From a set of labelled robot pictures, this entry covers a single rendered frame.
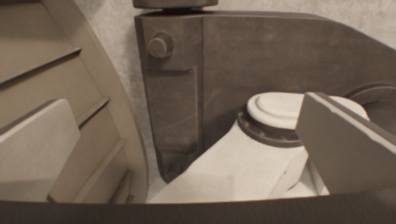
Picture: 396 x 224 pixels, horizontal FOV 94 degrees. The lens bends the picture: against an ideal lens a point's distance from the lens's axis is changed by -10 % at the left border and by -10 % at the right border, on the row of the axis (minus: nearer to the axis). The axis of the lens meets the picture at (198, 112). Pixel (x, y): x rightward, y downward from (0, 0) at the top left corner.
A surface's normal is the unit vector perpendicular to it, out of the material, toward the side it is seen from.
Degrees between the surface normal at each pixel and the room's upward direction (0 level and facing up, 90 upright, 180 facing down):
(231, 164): 90
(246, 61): 0
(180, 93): 0
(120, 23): 0
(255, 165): 90
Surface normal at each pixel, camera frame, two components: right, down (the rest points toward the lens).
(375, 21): -0.18, 0.51
